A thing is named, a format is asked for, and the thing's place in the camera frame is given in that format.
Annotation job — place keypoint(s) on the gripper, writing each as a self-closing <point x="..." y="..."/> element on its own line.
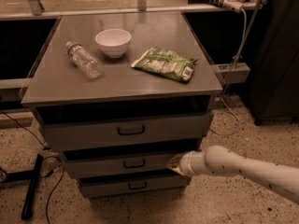
<point x="187" y="164"/>

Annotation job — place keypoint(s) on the grey drawer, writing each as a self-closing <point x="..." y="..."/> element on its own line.
<point x="120" y="160"/>
<point x="123" y="132"/>
<point x="101" y="186"/>

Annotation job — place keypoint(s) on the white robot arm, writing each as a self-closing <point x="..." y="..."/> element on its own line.
<point x="221" y="161"/>

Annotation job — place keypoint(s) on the grey bottom drawer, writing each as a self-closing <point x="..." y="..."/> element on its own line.
<point x="101" y="186"/>

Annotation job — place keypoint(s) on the grey drawer cabinet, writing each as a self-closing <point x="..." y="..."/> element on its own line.
<point x="59" y="93"/>

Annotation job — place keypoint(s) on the grey top drawer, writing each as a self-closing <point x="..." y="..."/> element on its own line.
<point x="123" y="132"/>

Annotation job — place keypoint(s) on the grey power strip box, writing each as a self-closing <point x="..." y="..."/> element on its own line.
<point x="228" y="74"/>

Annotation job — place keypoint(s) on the green chip bag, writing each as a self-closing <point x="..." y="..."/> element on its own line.
<point x="166" y="63"/>

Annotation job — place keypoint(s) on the dark cabinet at right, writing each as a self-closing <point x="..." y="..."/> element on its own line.
<point x="272" y="89"/>

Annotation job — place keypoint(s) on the clear plastic water bottle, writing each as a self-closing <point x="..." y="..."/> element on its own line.
<point x="90" y="66"/>

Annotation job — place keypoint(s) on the white ceramic bowl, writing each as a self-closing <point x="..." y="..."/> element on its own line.
<point x="113" y="42"/>

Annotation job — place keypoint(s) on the black stand base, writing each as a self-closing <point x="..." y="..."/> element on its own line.
<point x="29" y="175"/>

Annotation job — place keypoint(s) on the metal rail shelf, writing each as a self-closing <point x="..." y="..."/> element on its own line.
<point x="124" y="6"/>

